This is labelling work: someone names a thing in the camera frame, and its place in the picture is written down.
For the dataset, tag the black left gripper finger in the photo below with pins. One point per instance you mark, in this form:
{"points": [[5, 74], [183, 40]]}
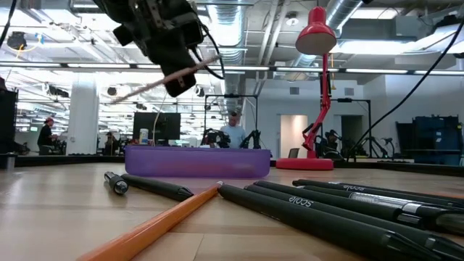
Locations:
{"points": [[179, 85]]}

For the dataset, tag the pale pink pencil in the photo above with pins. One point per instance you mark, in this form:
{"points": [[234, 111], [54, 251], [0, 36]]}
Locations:
{"points": [[137, 90]]}

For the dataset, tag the purple plastic supply box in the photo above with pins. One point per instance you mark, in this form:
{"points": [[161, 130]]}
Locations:
{"points": [[195, 161]]}

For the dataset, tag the short black marker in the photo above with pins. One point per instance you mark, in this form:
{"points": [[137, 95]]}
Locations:
{"points": [[116, 183]]}

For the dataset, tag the orange pencil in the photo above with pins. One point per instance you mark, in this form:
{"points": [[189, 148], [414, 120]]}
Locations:
{"points": [[163, 224]]}

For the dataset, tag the black pen scale print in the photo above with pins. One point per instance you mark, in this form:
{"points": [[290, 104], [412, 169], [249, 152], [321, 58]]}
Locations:
{"points": [[398, 194], [326, 208]]}

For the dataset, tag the black computer monitor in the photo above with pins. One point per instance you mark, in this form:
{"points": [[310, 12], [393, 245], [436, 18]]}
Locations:
{"points": [[166, 127]]}

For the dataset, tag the white wipes canister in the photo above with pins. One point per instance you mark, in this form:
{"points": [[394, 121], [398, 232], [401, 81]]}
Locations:
{"points": [[144, 137]]}

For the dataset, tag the person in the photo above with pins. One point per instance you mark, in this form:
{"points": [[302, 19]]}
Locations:
{"points": [[45, 137], [109, 143], [233, 136]]}

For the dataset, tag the white building column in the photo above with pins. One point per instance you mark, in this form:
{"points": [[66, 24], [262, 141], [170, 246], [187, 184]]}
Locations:
{"points": [[82, 116]]}

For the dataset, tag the red desk lamp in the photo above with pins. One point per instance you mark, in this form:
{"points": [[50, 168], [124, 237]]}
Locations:
{"points": [[315, 32]]}

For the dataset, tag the black cabinet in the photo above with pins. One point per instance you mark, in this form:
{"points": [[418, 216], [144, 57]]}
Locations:
{"points": [[7, 119]]}

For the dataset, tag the blue storage bins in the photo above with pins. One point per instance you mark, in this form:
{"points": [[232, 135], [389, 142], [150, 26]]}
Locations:
{"points": [[435, 137]]}

